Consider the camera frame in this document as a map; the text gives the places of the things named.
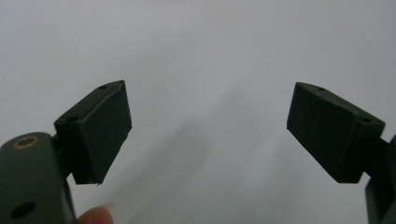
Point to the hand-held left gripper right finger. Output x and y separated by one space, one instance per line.
330 133

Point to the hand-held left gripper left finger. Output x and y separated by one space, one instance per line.
99 133

